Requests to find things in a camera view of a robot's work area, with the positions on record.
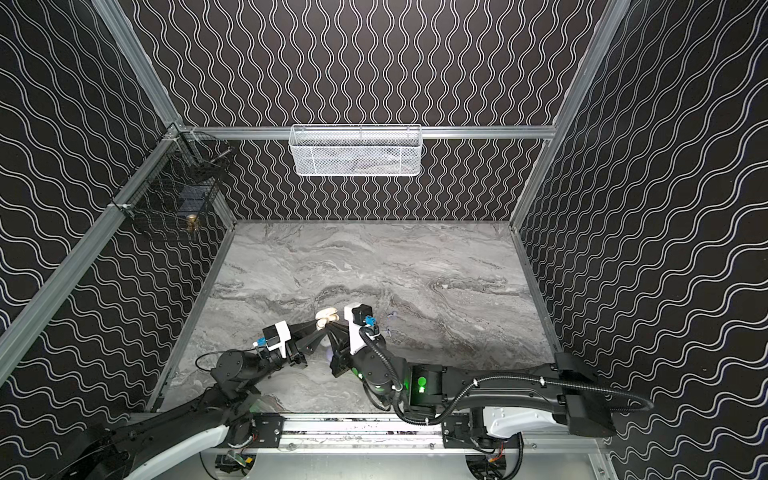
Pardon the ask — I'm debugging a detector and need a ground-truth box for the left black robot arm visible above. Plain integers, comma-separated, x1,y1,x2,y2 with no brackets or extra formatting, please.
48,321,327,479

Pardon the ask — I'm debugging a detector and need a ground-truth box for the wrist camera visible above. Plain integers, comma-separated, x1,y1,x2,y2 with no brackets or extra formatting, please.
344,303,379,355
253,321,292,358

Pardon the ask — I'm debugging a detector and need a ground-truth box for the black wire basket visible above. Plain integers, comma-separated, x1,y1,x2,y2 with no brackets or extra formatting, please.
116,132,233,243

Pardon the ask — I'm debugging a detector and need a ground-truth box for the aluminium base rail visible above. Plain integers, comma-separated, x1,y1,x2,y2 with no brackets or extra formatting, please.
197,411,601,454

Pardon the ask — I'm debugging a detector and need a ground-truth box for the white wire mesh basket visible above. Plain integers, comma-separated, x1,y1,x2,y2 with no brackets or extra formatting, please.
288,124,424,177

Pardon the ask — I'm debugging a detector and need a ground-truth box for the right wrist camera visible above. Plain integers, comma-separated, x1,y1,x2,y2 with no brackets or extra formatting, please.
344,303,379,355

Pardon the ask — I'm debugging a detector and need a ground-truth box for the beige earbud charging case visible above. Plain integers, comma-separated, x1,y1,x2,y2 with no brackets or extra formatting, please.
315,307,339,330

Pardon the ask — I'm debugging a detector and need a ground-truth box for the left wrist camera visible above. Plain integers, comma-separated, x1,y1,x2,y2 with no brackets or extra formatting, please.
253,321,292,358

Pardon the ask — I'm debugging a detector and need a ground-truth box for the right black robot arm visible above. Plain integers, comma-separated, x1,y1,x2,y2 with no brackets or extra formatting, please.
326,317,654,443

